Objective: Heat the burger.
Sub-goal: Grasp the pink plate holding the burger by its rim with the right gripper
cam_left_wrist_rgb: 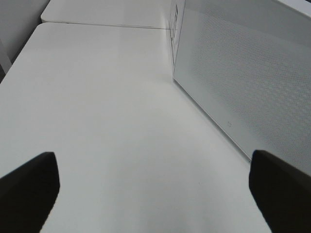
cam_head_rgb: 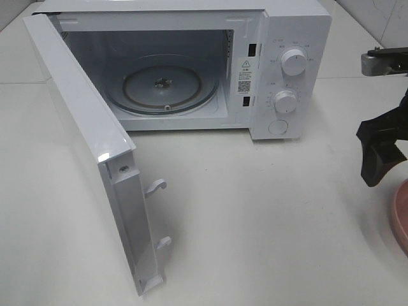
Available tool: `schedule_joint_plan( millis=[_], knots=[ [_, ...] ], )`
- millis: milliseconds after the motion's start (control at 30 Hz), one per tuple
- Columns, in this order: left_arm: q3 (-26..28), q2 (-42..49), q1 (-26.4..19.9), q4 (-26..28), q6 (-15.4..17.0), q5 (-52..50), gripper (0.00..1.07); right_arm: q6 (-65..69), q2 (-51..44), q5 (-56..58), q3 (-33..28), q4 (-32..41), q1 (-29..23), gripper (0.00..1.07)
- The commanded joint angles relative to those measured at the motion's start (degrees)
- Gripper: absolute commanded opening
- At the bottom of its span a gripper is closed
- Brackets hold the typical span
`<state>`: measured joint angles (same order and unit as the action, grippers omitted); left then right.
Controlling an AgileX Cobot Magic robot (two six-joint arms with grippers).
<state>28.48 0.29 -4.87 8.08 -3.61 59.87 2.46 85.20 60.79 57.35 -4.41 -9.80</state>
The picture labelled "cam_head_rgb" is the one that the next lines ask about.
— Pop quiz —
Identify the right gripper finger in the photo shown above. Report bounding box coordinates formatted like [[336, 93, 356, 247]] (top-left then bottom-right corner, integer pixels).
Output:
[[361, 47, 407, 77], [356, 95, 407, 187]]

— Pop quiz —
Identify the pink round plate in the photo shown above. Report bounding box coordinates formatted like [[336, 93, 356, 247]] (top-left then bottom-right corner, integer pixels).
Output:
[[391, 180, 407, 254]]

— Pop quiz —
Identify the white microwave door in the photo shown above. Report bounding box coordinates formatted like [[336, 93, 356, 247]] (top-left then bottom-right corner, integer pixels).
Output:
[[24, 14, 171, 295]]

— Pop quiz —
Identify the upper white power knob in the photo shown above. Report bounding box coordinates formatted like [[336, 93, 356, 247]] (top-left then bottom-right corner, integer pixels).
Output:
[[279, 47, 307, 77]]

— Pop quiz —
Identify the lower white timer knob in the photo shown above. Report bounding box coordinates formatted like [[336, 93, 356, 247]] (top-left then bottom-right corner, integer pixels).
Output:
[[273, 90, 298, 114]]

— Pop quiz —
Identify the round white door button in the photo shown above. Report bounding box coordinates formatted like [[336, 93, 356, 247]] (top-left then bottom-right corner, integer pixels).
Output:
[[268, 119, 288, 135]]

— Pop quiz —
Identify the white microwave oven body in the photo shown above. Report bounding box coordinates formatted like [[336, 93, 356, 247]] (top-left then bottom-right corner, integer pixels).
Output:
[[30, 1, 332, 140]]

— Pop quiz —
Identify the white warning label sticker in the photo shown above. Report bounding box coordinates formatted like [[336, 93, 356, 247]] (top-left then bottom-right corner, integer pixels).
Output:
[[234, 57, 256, 95]]

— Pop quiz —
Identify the glass microwave turntable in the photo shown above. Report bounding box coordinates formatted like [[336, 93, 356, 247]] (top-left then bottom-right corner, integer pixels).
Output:
[[105, 54, 219, 115]]

